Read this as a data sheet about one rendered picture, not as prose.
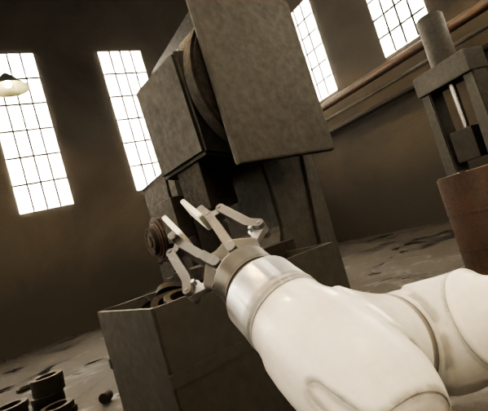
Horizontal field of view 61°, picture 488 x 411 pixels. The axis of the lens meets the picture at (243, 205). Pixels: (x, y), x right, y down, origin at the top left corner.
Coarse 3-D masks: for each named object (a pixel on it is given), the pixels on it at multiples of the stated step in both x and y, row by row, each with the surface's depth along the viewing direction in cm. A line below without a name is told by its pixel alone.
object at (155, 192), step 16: (160, 176) 426; (144, 192) 479; (160, 192) 436; (176, 192) 402; (160, 224) 415; (224, 224) 417; (160, 240) 414; (192, 240) 397; (208, 240) 405; (160, 256) 426
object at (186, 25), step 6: (186, 18) 832; (180, 24) 857; (186, 24) 837; (192, 24) 816; (180, 30) 862; (186, 30) 842; (174, 36) 888; (180, 36) 867; (186, 36) 847; (174, 42) 894; (180, 42) 873; (168, 48) 926; (174, 48) 900; (162, 54) 956; (168, 54) 932; (162, 60) 964; (156, 66) 996
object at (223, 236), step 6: (204, 216) 58; (210, 216) 58; (210, 222) 57; (216, 222) 56; (216, 228) 55; (222, 228) 54; (222, 234) 53; (228, 234) 56; (222, 240) 52; (228, 240) 51; (228, 246) 50; (234, 246) 50
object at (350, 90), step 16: (464, 16) 658; (480, 32) 669; (416, 48) 736; (384, 64) 799; (368, 80) 837; (336, 96) 913; (368, 96) 875; (400, 96) 835; (368, 112) 905; (336, 128) 991
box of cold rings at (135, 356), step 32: (288, 256) 242; (320, 256) 207; (160, 288) 215; (128, 320) 181; (160, 320) 156; (192, 320) 163; (224, 320) 171; (128, 352) 190; (160, 352) 157; (192, 352) 160; (224, 352) 167; (256, 352) 175; (128, 384) 201; (160, 384) 164; (192, 384) 158; (224, 384) 164; (256, 384) 172
